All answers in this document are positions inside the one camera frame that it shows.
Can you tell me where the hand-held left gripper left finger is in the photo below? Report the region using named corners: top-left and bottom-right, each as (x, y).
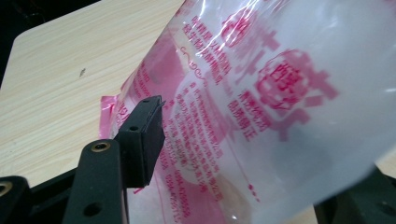
top-left (61, 94), bottom-right (166, 224)

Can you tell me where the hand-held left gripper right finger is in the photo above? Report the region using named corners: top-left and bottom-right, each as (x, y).
top-left (312, 166), bottom-right (396, 224)

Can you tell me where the clear pink-printed plastic bag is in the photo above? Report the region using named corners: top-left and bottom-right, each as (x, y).
top-left (98, 0), bottom-right (396, 224)

